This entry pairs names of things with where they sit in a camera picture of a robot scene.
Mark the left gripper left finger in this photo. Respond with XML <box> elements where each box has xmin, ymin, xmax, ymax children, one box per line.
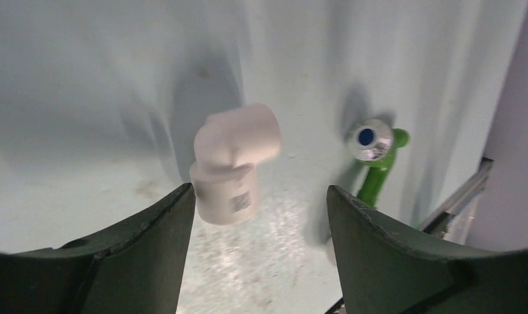
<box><xmin>0</xmin><ymin>183</ymin><xmax>195</xmax><ymax>313</ymax></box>

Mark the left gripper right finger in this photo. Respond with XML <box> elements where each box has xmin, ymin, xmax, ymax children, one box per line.
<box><xmin>326</xmin><ymin>185</ymin><xmax>528</xmax><ymax>313</ymax></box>

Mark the green plastic faucet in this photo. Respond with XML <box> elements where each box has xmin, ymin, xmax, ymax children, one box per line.
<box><xmin>345</xmin><ymin>119</ymin><xmax>410</xmax><ymax>209</ymax></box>

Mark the white elbow fitting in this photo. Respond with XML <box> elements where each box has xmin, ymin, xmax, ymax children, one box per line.
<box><xmin>190</xmin><ymin>103</ymin><xmax>282</xmax><ymax>225</ymax></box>

